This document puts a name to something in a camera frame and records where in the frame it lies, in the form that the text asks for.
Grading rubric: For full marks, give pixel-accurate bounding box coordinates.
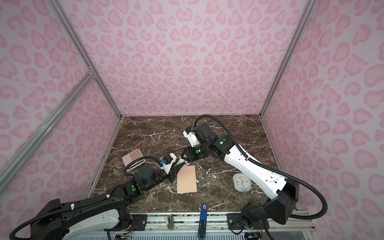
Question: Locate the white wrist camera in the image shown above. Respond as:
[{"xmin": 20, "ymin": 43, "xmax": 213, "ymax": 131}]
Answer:
[
  {"xmin": 161, "ymin": 153, "xmax": 178, "ymax": 175},
  {"xmin": 183, "ymin": 127, "xmax": 201, "ymax": 147}
]

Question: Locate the pink envelope with cream flap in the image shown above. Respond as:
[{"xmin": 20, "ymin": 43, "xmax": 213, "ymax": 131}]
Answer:
[{"xmin": 177, "ymin": 166, "xmax": 197, "ymax": 194}]

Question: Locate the beige hanging tag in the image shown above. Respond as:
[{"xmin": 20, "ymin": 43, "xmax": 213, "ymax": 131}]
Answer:
[{"xmin": 165, "ymin": 214, "xmax": 174, "ymax": 231}]

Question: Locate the blue black clip tool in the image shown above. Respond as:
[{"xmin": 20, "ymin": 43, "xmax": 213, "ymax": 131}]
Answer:
[{"xmin": 198, "ymin": 204, "xmax": 208, "ymax": 240}]

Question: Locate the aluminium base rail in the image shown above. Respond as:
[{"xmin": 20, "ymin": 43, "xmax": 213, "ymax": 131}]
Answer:
[{"xmin": 56, "ymin": 209, "xmax": 316, "ymax": 240}]

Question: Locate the left black corrugated cable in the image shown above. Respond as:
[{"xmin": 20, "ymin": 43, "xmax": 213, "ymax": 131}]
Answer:
[{"xmin": 8, "ymin": 155, "xmax": 164, "ymax": 240}]

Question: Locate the black corrugated cable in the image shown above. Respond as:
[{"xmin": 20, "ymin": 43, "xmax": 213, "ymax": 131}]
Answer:
[
  {"xmin": 193, "ymin": 114, "xmax": 328, "ymax": 220},
  {"xmin": 8, "ymin": 155, "xmax": 164, "ymax": 240}
]

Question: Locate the right black corrugated cable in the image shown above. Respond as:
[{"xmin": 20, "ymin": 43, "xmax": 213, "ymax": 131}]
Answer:
[{"xmin": 193, "ymin": 114, "xmax": 328, "ymax": 220}]

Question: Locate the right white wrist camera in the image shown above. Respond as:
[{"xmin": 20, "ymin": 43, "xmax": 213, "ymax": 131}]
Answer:
[{"xmin": 183, "ymin": 127, "xmax": 201, "ymax": 147}]

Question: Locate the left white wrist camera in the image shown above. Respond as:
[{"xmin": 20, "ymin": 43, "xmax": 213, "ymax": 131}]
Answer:
[{"xmin": 161, "ymin": 153, "xmax": 178, "ymax": 175}]

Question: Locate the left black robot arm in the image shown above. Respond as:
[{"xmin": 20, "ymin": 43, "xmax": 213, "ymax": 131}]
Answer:
[{"xmin": 28, "ymin": 164, "xmax": 184, "ymax": 240}]

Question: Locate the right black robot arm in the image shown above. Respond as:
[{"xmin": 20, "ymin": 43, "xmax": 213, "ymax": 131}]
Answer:
[{"xmin": 183, "ymin": 123, "xmax": 300, "ymax": 228}]

